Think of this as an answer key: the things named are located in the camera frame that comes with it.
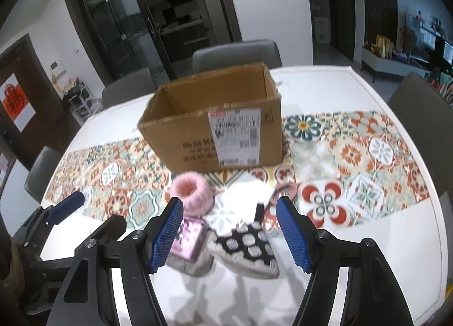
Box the floral patterned table runner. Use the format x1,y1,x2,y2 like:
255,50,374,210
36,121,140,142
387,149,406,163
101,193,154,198
44,110,431,235

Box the white shoe rack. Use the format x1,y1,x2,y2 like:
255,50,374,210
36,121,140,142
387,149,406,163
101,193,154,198
63,78,104,126

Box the pink plush headband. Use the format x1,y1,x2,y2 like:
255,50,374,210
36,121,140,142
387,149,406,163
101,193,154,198
170,172,213,214

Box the person's left forearm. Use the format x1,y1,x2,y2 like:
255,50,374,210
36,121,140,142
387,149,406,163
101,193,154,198
0,206,25,300

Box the dark interior door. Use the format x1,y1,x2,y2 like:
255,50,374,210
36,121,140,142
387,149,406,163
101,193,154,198
304,0,359,62

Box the white soft cloth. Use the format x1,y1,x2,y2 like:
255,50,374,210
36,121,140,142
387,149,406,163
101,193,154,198
205,182,275,233

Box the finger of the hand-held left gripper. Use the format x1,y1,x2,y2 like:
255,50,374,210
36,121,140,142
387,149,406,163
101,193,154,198
21,190,86,242
74,215,127,248

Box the black white dotted sock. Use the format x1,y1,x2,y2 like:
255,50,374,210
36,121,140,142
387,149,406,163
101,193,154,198
209,221,281,279

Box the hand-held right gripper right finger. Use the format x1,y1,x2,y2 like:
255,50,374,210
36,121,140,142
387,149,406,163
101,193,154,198
275,196,414,326

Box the dark framed glass sliding door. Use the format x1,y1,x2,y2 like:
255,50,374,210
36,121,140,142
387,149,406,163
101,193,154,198
61,0,242,83

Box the pink elastic band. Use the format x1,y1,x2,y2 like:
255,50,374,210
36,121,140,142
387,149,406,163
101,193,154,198
270,184,300,207

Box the pink glossy pouch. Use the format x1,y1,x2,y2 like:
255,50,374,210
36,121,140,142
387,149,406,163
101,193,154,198
170,215,209,260

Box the colourful boxes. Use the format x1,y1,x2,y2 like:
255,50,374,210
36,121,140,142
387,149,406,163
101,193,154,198
429,67,453,104

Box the white sideboard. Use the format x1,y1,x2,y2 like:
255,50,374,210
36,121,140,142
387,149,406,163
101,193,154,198
360,44,440,83

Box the grey dining chair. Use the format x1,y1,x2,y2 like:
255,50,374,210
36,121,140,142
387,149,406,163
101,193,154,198
386,72,453,200
23,145,65,204
192,39,283,74
102,67,158,109

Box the white red door poster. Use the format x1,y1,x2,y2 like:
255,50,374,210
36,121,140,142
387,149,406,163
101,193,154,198
0,74,37,133

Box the white wall intercom panel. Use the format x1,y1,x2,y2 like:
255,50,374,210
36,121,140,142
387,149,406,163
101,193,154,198
50,59,67,78

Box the brown cardboard box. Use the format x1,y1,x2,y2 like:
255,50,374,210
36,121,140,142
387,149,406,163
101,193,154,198
139,62,284,175

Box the brown wooden door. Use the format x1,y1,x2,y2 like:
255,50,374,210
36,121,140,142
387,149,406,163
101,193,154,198
0,34,72,171

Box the yellow bags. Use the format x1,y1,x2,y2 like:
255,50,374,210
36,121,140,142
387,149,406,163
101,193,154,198
375,34,396,58

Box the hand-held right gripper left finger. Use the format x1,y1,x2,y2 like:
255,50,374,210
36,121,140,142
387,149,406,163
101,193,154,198
51,197,185,326

